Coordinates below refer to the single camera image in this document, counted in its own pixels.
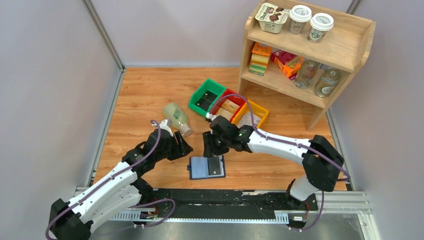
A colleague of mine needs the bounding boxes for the blue leather card holder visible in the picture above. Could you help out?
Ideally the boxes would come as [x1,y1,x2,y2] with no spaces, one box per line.
[187,155,226,180]

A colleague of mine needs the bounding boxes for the green liquid plastic bottle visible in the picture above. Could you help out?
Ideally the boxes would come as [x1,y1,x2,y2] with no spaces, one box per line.
[162,102,193,136]

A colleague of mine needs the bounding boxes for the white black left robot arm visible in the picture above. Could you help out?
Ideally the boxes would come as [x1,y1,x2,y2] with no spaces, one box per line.
[45,128,193,240]

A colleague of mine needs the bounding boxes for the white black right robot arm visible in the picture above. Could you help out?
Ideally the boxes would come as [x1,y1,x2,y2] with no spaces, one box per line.
[202,113,344,210]

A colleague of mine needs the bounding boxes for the silver cards in yellow bin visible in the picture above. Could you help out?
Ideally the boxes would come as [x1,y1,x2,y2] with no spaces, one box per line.
[237,111,262,128]

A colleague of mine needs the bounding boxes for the tan cards in red bin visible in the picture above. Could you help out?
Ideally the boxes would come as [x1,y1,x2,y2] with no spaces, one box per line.
[215,99,240,121]

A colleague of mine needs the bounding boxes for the black cards in green bin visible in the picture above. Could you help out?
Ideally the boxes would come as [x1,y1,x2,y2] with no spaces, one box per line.
[196,90,218,112]

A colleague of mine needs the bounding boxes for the yellow plastic bin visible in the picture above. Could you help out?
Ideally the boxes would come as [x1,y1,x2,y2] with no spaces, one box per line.
[231,100,270,129]

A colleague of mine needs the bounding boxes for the red plastic bin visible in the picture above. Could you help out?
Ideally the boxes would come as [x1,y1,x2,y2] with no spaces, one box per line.
[209,96,245,122]

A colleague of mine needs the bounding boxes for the green plastic bin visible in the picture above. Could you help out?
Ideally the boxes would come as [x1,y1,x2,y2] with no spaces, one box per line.
[188,78,227,117]

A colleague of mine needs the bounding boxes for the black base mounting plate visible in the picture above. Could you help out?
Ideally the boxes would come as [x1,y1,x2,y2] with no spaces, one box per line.
[130,188,319,224]

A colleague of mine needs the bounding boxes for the stack of sponges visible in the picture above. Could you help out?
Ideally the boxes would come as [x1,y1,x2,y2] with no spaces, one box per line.
[248,42,273,76]

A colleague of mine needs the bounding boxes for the orange pink snack box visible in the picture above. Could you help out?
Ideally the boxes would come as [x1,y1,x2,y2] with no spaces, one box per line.
[270,50,305,81]

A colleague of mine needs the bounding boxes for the left clear glass bottle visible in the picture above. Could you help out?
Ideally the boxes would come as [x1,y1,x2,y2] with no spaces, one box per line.
[294,59,320,89]

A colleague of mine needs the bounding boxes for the clear glass bottle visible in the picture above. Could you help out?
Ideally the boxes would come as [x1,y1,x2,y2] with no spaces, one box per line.
[294,59,320,89]
[314,67,342,98]

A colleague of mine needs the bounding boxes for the right clear glass bottle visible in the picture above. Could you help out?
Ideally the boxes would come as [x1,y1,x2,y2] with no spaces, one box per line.
[314,67,342,98]

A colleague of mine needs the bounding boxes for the wooden shelf unit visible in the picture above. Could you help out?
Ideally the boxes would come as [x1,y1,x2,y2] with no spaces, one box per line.
[237,0,376,132]

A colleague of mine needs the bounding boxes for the chobani yogurt cup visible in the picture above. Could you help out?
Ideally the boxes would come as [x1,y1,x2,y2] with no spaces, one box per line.
[255,2,291,34]

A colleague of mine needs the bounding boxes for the left white lidded coffee cup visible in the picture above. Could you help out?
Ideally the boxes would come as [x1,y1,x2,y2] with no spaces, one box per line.
[288,5,312,35]

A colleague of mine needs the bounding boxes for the white lidded coffee cup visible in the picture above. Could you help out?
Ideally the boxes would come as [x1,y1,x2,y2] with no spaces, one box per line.
[307,13,334,43]
[288,5,312,35]

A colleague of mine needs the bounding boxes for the right white lidded coffee cup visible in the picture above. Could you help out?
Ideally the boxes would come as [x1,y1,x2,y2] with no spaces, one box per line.
[307,13,334,43]

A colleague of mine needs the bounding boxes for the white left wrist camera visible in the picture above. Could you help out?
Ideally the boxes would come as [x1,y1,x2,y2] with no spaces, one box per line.
[158,119,174,137]

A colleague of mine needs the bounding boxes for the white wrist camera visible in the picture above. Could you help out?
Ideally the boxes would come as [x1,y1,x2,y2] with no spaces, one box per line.
[158,119,174,137]
[205,112,216,123]

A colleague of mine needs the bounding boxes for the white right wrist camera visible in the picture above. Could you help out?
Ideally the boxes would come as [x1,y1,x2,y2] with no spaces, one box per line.
[205,112,216,123]

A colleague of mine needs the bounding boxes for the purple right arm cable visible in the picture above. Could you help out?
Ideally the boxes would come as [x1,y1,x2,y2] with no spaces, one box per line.
[207,94,351,232]

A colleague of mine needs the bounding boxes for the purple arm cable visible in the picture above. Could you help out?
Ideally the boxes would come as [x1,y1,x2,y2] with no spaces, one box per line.
[207,94,351,232]
[45,119,176,240]

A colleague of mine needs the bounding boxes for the aluminium frame rail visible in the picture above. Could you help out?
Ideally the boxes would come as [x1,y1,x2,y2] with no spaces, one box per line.
[59,186,382,240]

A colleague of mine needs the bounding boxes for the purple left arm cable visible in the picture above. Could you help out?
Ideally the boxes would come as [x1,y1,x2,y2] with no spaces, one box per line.
[45,119,176,240]

